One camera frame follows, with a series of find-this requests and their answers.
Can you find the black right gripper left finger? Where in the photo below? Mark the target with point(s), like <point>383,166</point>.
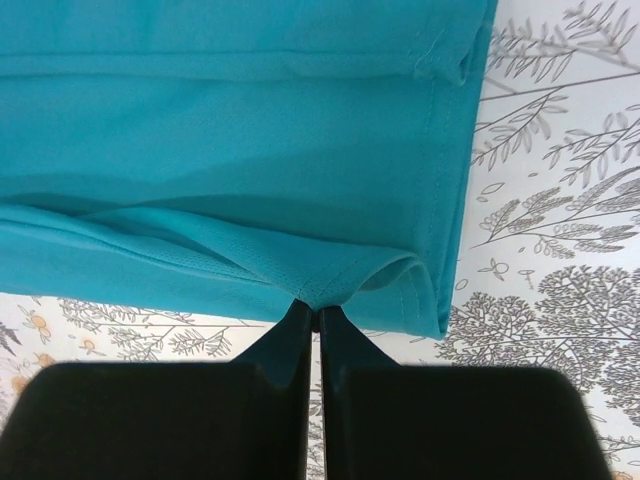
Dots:
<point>242,419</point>

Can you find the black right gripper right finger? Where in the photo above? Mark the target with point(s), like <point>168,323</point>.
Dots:
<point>384,420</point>

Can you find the teal t-shirt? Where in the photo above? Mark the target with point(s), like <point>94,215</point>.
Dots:
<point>230,157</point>

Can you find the floral patterned table mat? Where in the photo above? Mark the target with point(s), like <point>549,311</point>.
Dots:
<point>547,273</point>

